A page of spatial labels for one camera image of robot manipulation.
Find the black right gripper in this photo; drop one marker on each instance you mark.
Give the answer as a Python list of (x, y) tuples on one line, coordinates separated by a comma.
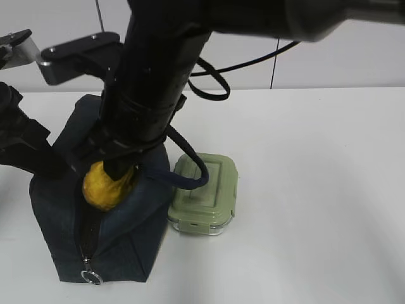
[(123, 133)]

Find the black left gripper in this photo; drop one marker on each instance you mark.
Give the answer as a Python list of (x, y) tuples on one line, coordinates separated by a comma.
[(24, 142)]

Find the yellow pear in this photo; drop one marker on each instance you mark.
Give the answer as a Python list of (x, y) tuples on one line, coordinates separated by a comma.
[(104, 193)]

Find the navy blue lunch bag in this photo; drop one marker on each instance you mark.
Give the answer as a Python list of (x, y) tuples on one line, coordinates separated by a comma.
[(88, 245)]

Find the green lidded food container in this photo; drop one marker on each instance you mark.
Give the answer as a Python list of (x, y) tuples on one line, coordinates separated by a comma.
[(208, 209)]

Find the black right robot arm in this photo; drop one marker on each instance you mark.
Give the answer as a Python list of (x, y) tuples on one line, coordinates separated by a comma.
[(166, 41)]

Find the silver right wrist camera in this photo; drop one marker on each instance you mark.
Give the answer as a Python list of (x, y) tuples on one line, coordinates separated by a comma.
[(95, 55)]

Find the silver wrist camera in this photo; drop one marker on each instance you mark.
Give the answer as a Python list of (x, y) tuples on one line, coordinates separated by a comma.
[(18, 49), (95, 55)]

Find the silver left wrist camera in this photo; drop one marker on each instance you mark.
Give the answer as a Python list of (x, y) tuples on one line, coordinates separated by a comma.
[(18, 49)]

